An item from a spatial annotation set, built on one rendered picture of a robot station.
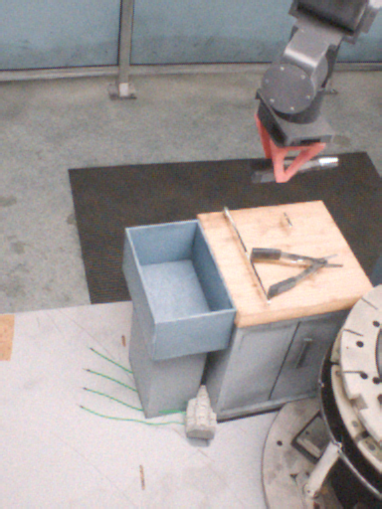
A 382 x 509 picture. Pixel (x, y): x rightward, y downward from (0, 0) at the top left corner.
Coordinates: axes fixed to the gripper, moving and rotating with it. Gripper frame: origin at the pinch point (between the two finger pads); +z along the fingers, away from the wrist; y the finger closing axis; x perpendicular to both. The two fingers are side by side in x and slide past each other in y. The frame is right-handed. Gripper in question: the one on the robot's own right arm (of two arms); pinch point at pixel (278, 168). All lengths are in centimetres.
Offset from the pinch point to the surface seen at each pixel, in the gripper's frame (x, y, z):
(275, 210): 4.2, -4.4, 11.8
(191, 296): -9.8, 2.8, 20.1
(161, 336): -17.4, 12.2, 15.4
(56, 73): 2, -195, 104
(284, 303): -1.4, 12.6, 12.1
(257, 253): -3.1, 5.6, 9.4
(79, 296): -8, -81, 118
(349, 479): 11.3, 27.2, 40.3
